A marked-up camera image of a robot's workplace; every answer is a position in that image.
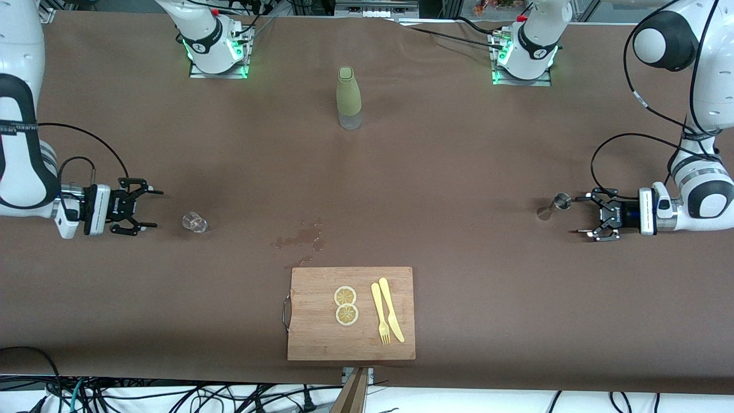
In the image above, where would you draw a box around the wooden cutting board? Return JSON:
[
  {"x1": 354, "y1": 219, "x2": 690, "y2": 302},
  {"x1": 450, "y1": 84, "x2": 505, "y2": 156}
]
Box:
[{"x1": 282, "y1": 266, "x2": 416, "y2": 362}]

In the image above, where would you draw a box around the wooden beam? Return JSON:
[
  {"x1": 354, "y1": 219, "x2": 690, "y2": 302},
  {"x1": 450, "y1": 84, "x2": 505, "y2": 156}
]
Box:
[{"x1": 330, "y1": 367, "x2": 370, "y2": 413}]

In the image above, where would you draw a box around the black power cable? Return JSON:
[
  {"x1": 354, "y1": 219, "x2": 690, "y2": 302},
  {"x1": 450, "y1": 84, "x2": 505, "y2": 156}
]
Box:
[{"x1": 399, "y1": 16, "x2": 511, "y2": 49}]

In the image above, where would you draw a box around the green sleeved glass bottle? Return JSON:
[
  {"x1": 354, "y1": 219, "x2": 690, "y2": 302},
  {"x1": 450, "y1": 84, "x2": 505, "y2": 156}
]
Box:
[{"x1": 336, "y1": 67, "x2": 363, "y2": 130}]

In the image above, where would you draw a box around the steel double jigger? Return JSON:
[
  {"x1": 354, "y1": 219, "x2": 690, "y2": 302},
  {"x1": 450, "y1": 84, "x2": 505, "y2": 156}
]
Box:
[{"x1": 536, "y1": 193, "x2": 573, "y2": 221}]

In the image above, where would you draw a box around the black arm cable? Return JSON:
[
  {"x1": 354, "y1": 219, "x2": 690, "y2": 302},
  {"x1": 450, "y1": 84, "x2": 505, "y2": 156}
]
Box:
[
  {"x1": 589, "y1": 0, "x2": 723, "y2": 198},
  {"x1": 34, "y1": 122, "x2": 131, "y2": 198}
]

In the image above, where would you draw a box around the white power strip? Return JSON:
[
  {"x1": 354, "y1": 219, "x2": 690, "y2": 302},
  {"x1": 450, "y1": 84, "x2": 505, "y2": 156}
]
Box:
[{"x1": 335, "y1": 0, "x2": 419, "y2": 18}]

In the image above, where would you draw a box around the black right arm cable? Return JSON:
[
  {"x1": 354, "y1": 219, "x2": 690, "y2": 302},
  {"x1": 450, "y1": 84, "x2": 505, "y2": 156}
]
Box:
[{"x1": 34, "y1": 122, "x2": 131, "y2": 198}]

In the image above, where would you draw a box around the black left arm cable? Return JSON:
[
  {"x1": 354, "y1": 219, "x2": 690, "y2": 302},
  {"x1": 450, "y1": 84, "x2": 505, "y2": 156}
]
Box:
[{"x1": 589, "y1": 0, "x2": 723, "y2": 198}]

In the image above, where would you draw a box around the yellow plastic knife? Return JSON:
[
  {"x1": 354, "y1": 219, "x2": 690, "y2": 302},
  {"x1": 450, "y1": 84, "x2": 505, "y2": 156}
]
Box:
[{"x1": 378, "y1": 277, "x2": 405, "y2": 344}]

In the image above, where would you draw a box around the brown table cover sheet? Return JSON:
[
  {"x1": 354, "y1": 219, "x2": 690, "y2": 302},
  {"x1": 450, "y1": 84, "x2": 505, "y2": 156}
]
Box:
[{"x1": 0, "y1": 10, "x2": 734, "y2": 396}]

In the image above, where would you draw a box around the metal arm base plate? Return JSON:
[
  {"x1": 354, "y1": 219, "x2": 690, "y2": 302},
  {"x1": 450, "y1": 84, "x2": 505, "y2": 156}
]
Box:
[
  {"x1": 189, "y1": 60, "x2": 250, "y2": 79},
  {"x1": 491, "y1": 66, "x2": 552, "y2": 87}
]

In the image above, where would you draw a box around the yellow plastic fork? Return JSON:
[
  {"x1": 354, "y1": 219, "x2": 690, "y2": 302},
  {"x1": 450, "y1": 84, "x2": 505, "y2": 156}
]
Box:
[{"x1": 370, "y1": 282, "x2": 392, "y2": 345}]

